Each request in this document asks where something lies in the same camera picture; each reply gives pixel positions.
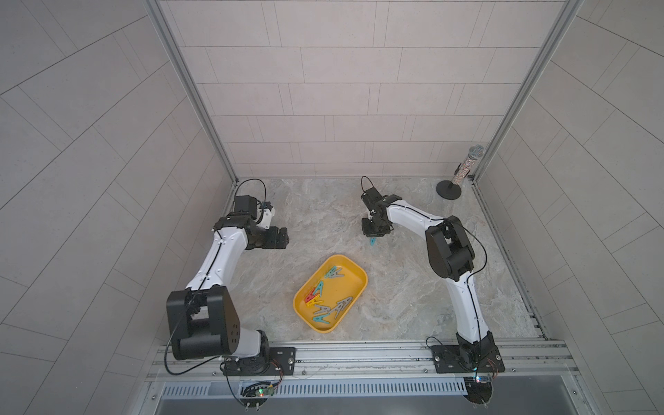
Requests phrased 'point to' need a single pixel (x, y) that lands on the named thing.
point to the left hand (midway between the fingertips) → (278, 235)
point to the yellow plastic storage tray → (331, 293)
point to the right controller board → (479, 389)
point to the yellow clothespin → (316, 301)
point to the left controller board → (254, 395)
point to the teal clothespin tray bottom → (321, 318)
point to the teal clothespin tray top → (373, 240)
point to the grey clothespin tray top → (334, 272)
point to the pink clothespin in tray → (311, 296)
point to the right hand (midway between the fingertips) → (367, 232)
